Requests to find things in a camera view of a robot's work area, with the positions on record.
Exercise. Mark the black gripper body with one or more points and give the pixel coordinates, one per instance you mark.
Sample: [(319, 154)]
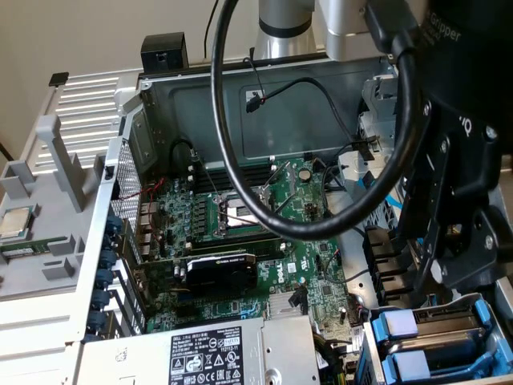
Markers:
[(473, 80)]

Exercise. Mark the hard disk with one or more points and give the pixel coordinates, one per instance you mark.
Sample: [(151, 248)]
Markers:
[(445, 349)]

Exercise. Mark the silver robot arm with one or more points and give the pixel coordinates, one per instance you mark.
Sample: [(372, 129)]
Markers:
[(280, 44)]

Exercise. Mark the metal disk bay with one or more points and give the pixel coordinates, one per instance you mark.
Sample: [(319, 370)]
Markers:
[(505, 349)]

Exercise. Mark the empty blue disk carrier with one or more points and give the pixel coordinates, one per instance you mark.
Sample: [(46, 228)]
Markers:
[(409, 363)]

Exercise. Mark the black plastic shroud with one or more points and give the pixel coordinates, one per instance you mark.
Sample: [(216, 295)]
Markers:
[(380, 264)]

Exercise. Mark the coin battery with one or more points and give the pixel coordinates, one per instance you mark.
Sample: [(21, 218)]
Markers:
[(305, 174)]

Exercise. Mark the green motherboard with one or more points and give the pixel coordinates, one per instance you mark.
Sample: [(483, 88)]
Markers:
[(308, 256)]

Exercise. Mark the metal socket cover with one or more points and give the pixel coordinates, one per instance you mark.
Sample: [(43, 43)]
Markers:
[(292, 176)]

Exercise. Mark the black angled plug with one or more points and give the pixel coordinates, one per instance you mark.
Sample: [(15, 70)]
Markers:
[(298, 298)]

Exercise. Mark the silver heatsink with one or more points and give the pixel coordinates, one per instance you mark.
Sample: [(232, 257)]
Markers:
[(280, 306)]

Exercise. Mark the CPU socket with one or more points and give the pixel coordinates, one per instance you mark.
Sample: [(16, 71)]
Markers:
[(236, 210)]

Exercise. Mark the black graphics card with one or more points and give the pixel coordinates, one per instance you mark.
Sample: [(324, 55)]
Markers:
[(224, 276)]

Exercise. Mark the thin metal locking lever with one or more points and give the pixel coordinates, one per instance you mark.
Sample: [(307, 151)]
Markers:
[(206, 176)]

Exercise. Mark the open metal PC case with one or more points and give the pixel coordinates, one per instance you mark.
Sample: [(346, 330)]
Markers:
[(200, 116)]

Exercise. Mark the black box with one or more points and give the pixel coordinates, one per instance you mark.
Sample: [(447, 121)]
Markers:
[(164, 52)]

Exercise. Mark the blue slot retainer clip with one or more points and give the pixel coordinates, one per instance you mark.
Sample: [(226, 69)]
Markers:
[(114, 223), (101, 300), (108, 259), (97, 321), (105, 279)]

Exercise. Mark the grey power supply unit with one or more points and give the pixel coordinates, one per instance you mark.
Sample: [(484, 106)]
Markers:
[(152, 353)]

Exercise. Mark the grey parts rack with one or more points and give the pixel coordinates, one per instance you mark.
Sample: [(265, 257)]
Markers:
[(48, 224)]

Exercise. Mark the green RAM stick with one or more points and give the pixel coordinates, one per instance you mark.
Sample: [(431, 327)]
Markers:
[(40, 245)]

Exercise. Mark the silver CPU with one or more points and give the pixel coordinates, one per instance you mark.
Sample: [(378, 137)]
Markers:
[(14, 222)]

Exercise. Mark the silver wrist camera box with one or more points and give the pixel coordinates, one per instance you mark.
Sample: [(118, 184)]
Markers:
[(348, 40)]

